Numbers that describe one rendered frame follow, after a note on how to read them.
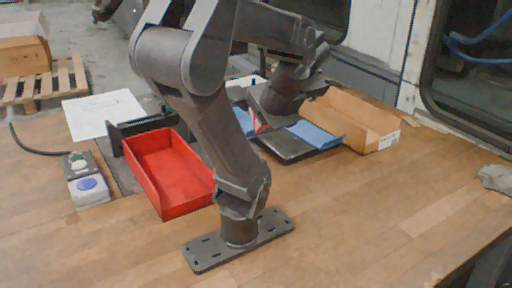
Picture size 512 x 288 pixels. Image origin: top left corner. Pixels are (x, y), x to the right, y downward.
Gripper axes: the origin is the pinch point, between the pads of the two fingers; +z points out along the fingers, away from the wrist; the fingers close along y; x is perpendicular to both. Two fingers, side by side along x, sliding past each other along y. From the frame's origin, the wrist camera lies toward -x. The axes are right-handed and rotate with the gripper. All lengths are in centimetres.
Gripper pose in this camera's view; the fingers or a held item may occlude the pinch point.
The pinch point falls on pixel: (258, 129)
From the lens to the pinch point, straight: 78.4
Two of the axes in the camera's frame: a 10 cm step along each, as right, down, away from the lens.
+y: -4.7, -8.1, 3.5
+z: -3.1, 5.2, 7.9
